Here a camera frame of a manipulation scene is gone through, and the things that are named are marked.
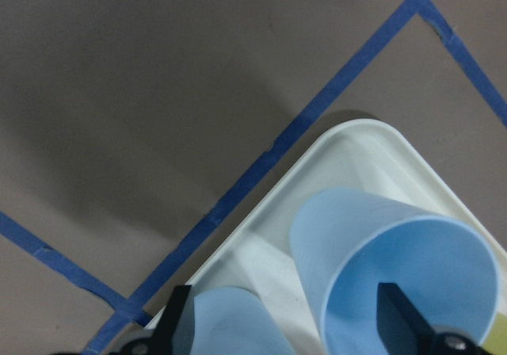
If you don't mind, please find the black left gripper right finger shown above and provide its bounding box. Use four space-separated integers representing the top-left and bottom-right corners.
376 283 484 355

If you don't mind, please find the cream plastic tray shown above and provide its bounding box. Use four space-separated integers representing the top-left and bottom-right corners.
189 120 506 354

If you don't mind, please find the yellow plastic cup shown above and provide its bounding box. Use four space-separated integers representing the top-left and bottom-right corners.
481 313 507 355

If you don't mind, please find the light blue plastic cup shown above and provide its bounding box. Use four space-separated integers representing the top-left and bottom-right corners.
289 188 501 354

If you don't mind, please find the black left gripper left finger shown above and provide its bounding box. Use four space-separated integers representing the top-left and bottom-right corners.
114 284 194 354

